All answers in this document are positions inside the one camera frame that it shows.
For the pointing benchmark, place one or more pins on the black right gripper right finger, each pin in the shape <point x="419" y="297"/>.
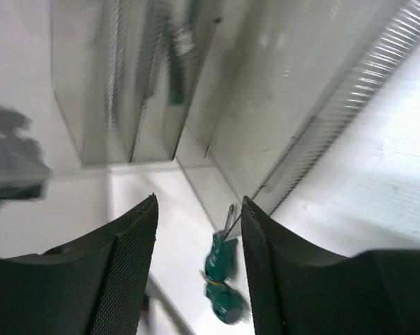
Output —
<point x="297" y="287"/>

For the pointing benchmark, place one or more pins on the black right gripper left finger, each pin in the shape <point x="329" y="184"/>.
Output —
<point x="94" y="284"/>

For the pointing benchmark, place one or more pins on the green stubby phillips screwdriver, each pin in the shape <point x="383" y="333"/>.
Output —
<point x="219" y="264"/>

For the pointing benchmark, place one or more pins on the clear plastic drawer organizer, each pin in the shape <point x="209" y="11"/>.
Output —
<point x="282" y="97"/>

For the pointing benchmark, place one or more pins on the large green cutting pliers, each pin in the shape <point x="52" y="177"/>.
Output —
<point x="178" y="42"/>

